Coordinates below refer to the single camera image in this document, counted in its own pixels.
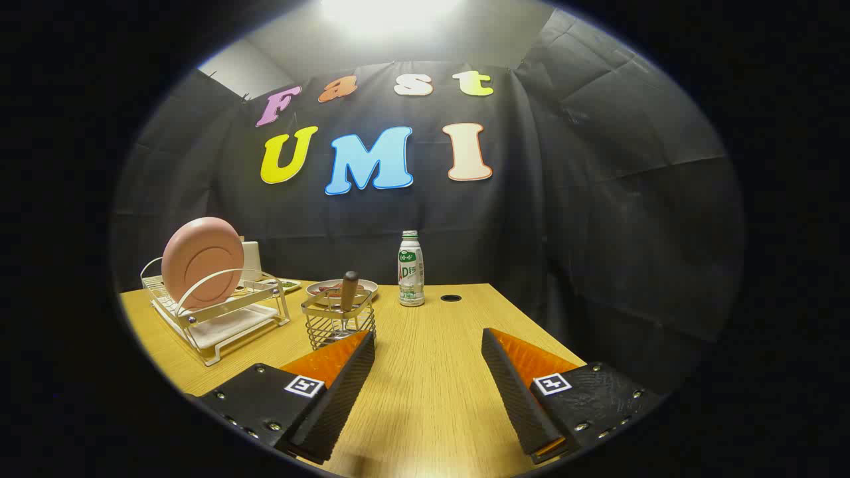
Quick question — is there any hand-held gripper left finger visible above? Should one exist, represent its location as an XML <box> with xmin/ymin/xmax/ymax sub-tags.
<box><xmin>185</xmin><ymin>330</ymin><xmax>377</xmax><ymax>465</ymax></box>

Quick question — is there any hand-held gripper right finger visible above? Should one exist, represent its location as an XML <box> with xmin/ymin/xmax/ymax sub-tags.
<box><xmin>481</xmin><ymin>327</ymin><xmax>665</xmax><ymax>465</ymax></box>

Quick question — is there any metal wire basket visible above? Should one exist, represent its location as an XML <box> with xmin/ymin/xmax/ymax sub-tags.
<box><xmin>301</xmin><ymin>289</ymin><xmax>377</xmax><ymax>351</ymax></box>

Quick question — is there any wooden-handled metal spoon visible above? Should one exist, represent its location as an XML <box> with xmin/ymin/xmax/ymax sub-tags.
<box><xmin>339</xmin><ymin>270</ymin><xmax>360</xmax><ymax>333</ymax></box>

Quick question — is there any white wire dish rack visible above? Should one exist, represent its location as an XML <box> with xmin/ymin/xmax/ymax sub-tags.
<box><xmin>140</xmin><ymin>256</ymin><xmax>292</xmax><ymax>367</ymax></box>

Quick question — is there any pink plate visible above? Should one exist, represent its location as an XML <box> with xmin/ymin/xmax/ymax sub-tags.
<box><xmin>161</xmin><ymin>217</ymin><xmax>245</xmax><ymax>311</ymax></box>

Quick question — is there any beige plate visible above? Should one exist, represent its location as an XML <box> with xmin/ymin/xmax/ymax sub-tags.
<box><xmin>305</xmin><ymin>279</ymin><xmax>379</xmax><ymax>303</ymax></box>

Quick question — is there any white drip tray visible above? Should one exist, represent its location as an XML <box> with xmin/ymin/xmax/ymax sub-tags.
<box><xmin>188</xmin><ymin>302</ymin><xmax>280</xmax><ymax>350</ymax></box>

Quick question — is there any white drink bottle green label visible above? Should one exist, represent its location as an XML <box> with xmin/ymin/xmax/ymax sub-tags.
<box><xmin>397</xmin><ymin>230</ymin><xmax>426</xmax><ymax>307</ymax></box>

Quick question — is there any white toaster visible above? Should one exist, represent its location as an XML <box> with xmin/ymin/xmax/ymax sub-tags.
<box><xmin>240</xmin><ymin>240</ymin><xmax>264</xmax><ymax>283</ymax></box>

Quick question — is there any black backdrop cloth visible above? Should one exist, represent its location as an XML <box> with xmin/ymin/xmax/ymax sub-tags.
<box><xmin>110</xmin><ymin>10</ymin><xmax>748</xmax><ymax>399</ymax></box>

